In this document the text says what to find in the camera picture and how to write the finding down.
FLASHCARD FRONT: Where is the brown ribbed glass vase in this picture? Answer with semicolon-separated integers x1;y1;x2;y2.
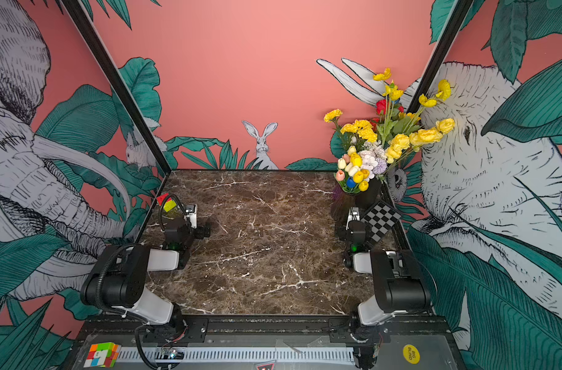
339;180;381;212

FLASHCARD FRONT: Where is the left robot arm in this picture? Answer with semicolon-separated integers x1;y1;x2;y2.
80;218;211;342

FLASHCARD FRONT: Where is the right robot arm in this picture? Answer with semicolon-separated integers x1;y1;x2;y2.
337;220;431;326

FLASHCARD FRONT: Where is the yellow tulip in vase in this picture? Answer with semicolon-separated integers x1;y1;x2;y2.
350;153;363;167

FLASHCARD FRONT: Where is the red yellow cube block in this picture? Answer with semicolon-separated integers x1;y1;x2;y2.
157;194;177;213

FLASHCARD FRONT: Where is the cream tulip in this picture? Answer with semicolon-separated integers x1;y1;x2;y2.
337;158;347;170

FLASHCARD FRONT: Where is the rubiks cube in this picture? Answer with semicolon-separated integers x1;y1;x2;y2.
84;342;121;368

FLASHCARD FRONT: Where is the white tulip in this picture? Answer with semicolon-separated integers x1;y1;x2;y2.
345;164;359;177

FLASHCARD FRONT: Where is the checkerboard calibration plate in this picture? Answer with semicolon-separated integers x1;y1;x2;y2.
362;200;402;245

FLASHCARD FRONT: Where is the white purple hydrangea bunch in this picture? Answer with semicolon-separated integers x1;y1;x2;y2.
358;142;388;180

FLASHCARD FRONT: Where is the yellow flower bouquet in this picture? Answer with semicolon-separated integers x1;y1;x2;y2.
319;60;456;164

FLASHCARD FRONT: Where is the yellow round sticker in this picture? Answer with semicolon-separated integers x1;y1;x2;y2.
403;345;420;365

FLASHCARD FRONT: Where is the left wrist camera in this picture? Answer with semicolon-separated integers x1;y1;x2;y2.
185;203;198;228

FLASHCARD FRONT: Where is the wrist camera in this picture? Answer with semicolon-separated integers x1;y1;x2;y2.
347;207;360;224
185;203;198;228

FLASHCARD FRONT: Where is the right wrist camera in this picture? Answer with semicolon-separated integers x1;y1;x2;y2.
347;207;360;224

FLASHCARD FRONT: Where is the white ribbed cable duct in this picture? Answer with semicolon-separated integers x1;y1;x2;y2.
144;347;355;365

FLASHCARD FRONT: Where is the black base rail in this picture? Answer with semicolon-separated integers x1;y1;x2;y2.
76;314;453;345

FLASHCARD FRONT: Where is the black left frame post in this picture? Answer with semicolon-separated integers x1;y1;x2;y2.
61;0;171;176

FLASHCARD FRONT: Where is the black frame post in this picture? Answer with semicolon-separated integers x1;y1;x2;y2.
407;0;473;112
61;0;171;176

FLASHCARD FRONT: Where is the black right frame post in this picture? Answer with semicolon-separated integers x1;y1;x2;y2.
407;0;473;112

